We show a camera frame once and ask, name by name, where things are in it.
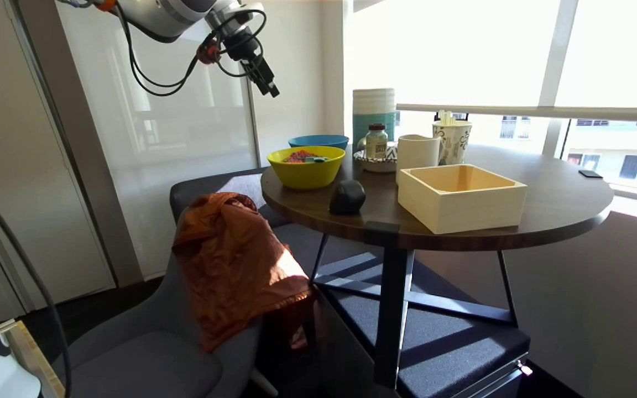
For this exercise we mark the white window frame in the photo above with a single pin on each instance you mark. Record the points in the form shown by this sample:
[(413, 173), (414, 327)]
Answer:
[(541, 111)]

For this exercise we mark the yellow plastic bowl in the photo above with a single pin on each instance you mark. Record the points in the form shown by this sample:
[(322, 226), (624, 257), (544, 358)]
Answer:
[(308, 177)]

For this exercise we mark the white cylindrical container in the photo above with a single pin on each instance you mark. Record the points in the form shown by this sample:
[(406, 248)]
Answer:
[(375, 107)]

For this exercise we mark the black and orange wrist camera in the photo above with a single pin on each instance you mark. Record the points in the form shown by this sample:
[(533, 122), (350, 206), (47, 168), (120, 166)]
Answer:
[(211, 49)]

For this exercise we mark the grey partition post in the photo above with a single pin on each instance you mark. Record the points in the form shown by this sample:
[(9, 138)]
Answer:
[(89, 184)]

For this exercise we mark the cream open wooden box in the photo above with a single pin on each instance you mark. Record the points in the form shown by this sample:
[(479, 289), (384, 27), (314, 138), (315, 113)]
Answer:
[(458, 210)]

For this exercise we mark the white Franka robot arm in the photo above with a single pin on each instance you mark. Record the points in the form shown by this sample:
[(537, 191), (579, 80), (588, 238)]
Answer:
[(165, 15)]

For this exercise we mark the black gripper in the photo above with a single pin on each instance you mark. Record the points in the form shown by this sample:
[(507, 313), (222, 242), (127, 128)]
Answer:
[(244, 41)]

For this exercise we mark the round dark wooden table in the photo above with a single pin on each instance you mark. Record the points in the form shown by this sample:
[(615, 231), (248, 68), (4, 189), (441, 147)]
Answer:
[(562, 200)]

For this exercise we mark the small white plate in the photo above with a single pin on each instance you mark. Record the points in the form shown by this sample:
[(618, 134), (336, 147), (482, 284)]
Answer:
[(385, 166)]

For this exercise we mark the small glass jar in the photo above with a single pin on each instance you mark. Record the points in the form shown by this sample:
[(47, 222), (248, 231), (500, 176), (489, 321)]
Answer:
[(378, 142)]

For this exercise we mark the orange cloth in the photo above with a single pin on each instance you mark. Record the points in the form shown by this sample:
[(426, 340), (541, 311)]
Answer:
[(231, 272)]

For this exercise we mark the light wooden plank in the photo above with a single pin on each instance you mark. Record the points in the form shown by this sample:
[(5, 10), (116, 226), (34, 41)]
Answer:
[(32, 357)]

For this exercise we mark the black lumpy object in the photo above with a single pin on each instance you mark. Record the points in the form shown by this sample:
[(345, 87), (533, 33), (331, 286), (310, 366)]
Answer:
[(349, 200)]

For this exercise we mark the colourful toys in yellow bowl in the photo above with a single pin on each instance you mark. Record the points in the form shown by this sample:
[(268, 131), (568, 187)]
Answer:
[(304, 155)]

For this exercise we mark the blue plastic bowl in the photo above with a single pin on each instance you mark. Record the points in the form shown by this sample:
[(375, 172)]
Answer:
[(320, 139)]

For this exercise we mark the patterned paper cup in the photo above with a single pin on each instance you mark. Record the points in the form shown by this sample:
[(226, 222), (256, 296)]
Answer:
[(453, 145)]

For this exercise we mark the grey upholstered chair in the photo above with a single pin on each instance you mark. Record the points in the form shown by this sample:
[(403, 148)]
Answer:
[(142, 354)]

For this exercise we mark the small flat black object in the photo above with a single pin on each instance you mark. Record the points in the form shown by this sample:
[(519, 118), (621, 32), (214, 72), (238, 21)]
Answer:
[(589, 176)]

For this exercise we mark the white cylindrical cup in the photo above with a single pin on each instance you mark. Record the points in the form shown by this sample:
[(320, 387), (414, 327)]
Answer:
[(420, 154)]

